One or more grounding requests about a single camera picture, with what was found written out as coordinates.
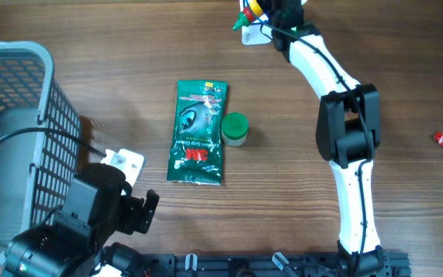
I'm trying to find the yellow red sauce bottle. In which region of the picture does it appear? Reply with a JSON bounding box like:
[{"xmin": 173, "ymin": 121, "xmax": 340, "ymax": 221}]
[{"xmin": 232, "ymin": 0, "xmax": 264, "ymax": 31}]

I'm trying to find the green 3M gloves packet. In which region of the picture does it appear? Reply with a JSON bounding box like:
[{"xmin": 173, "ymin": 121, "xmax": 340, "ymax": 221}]
[{"xmin": 166, "ymin": 80, "xmax": 228, "ymax": 185}]

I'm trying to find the green lid glass jar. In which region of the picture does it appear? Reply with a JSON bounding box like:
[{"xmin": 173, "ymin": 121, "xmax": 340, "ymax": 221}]
[{"xmin": 221, "ymin": 112, "xmax": 249, "ymax": 147}]

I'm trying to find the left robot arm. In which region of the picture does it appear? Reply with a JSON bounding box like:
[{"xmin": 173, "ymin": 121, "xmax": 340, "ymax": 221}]
[{"xmin": 2, "ymin": 163, "xmax": 159, "ymax": 276}]

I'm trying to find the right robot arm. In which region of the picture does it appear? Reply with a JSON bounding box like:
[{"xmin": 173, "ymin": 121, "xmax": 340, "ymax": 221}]
[{"xmin": 259, "ymin": 1, "xmax": 386, "ymax": 276}]

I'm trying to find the white barcode scanner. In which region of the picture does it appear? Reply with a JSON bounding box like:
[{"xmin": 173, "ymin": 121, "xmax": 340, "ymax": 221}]
[{"xmin": 239, "ymin": 0, "xmax": 272, "ymax": 45}]

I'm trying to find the grey plastic mesh basket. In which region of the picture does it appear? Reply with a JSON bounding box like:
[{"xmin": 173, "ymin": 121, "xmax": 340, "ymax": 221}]
[{"xmin": 0, "ymin": 42, "xmax": 82, "ymax": 265}]

